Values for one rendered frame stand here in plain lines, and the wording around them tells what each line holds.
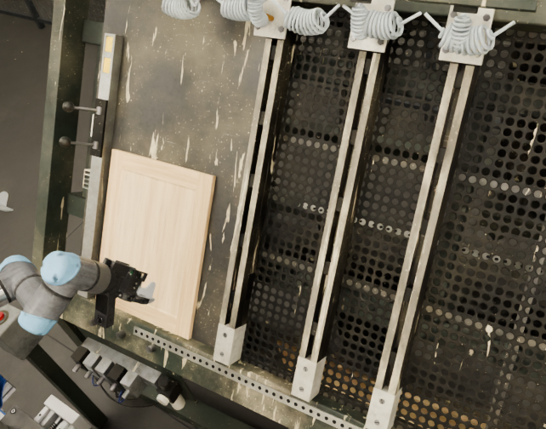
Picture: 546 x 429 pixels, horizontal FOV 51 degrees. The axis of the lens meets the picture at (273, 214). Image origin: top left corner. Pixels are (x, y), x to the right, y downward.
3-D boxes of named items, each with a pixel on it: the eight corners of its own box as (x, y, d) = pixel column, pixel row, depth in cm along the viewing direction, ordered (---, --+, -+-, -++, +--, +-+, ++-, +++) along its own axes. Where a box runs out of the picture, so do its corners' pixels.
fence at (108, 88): (85, 291, 217) (76, 294, 213) (113, 34, 197) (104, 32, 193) (94, 295, 215) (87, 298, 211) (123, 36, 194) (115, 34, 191)
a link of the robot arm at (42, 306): (32, 313, 135) (58, 275, 135) (53, 340, 129) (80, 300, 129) (3, 306, 129) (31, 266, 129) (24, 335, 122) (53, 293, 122)
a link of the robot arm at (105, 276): (91, 296, 130) (68, 283, 134) (105, 300, 134) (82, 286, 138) (105, 266, 131) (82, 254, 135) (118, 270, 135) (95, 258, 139)
